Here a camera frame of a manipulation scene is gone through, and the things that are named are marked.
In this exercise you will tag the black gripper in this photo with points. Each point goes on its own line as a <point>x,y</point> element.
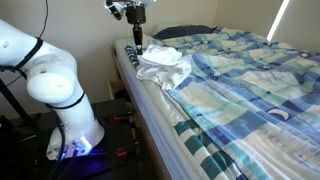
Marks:
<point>136,15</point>

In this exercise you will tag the white mattress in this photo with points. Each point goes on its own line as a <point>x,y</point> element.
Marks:
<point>146,110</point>

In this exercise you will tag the dark blue pillow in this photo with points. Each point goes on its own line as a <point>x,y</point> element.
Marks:
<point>183,31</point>

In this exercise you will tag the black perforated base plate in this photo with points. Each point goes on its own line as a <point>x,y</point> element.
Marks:
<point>110,133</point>

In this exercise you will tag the wooden bed frame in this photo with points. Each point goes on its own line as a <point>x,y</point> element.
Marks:
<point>156,166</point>

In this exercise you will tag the white t-shirt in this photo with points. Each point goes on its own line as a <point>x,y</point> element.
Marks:
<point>165,66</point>

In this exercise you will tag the blue checked duvet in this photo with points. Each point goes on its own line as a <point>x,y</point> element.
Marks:
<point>250,116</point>

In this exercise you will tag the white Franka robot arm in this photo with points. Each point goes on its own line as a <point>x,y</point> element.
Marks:
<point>50,86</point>

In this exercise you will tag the orange black clamp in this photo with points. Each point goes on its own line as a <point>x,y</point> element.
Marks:
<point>121,152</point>
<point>121,116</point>

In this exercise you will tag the black tripod stand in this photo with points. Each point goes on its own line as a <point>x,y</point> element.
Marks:
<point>13,101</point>

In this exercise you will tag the wooden open drawer box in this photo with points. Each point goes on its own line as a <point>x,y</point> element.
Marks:
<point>115,88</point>

